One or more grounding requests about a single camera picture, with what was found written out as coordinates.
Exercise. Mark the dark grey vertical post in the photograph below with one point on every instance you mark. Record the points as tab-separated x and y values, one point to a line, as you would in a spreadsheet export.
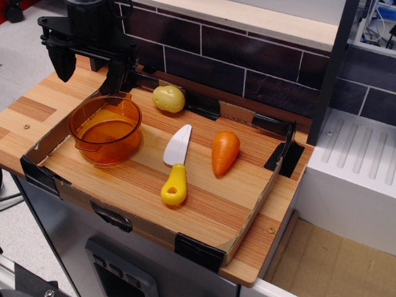
339	49

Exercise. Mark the orange plastic toy carrot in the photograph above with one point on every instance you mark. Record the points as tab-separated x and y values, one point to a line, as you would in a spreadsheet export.
225	148

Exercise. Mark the yellow toy potato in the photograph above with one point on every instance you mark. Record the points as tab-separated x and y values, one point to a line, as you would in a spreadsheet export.
168	98

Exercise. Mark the yellow handled toy knife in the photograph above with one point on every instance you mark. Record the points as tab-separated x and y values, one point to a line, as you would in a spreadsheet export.
174	191

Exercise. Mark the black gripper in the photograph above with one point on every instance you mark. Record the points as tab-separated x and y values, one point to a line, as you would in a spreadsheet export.
91	29

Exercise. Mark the white toy sink drainboard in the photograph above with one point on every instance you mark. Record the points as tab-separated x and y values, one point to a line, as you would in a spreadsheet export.
348	187

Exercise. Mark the transparent orange plastic pot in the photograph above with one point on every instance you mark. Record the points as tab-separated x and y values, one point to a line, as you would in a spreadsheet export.
107	129

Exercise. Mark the grey toy oven door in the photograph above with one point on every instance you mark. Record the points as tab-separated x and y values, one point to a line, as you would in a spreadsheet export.
117	276

